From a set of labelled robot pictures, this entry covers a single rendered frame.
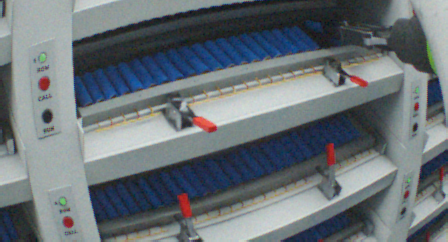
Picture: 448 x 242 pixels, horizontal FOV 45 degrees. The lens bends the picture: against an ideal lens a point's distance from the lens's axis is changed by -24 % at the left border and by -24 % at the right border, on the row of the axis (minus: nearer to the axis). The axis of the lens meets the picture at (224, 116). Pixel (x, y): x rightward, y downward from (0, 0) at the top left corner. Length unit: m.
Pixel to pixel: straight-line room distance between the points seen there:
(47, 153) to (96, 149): 0.09
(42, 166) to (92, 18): 0.20
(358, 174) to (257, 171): 0.20
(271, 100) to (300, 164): 0.19
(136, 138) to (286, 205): 0.31
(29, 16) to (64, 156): 0.20
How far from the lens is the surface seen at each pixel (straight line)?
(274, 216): 1.05
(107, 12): 0.78
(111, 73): 0.92
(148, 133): 0.86
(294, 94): 0.97
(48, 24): 0.74
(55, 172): 0.80
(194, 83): 0.91
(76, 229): 0.84
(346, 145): 1.17
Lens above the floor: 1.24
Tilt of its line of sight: 22 degrees down
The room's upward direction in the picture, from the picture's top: 2 degrees counter-clockwise
